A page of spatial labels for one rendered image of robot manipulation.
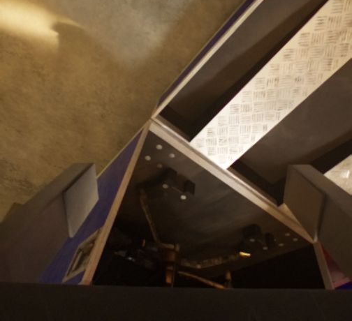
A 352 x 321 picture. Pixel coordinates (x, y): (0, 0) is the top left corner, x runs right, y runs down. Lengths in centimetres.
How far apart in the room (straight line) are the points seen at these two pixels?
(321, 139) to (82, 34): 100
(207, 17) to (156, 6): 17
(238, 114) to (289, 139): 31
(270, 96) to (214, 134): 22
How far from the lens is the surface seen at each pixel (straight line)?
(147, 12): 92
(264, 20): 88
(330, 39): 91
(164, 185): 99
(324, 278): 139
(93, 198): 16
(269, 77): 86
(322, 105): 105
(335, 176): 117
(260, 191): 114
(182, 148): 92
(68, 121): 126
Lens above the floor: 87
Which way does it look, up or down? 49 degrees down
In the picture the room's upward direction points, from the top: 168 degrees counter-clockwise
